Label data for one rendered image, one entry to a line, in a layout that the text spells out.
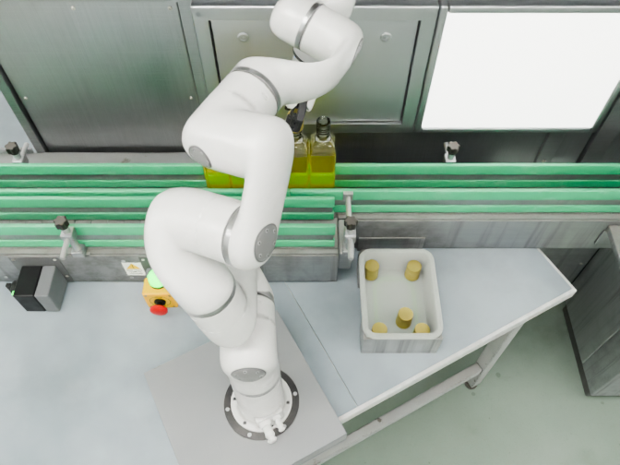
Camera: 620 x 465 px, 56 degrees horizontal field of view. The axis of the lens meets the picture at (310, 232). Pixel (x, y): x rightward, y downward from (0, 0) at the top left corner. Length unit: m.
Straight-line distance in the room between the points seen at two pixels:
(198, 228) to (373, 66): 0.65
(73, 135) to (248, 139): 0.91
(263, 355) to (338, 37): 0.51
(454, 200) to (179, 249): 0.76
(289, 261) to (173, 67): 0.49
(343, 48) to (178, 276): 0.39
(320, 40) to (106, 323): 0.85
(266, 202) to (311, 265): 0.64
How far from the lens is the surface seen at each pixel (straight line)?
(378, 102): 1.33
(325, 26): 0.90
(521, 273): 1.51
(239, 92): 0.77
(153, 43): 1.30
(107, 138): 1.54
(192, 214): 0.74
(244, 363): 0.95
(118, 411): 1.35
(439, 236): 1.44
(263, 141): 0.70
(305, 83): 0.83
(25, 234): 1.40
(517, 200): 1.40
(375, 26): 1.20
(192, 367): 1.30
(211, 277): 0.80
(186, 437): 1.25
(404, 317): 1.31
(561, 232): 1.52
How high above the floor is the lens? 1.99
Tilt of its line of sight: 57 degrees down
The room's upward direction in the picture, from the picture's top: straight up
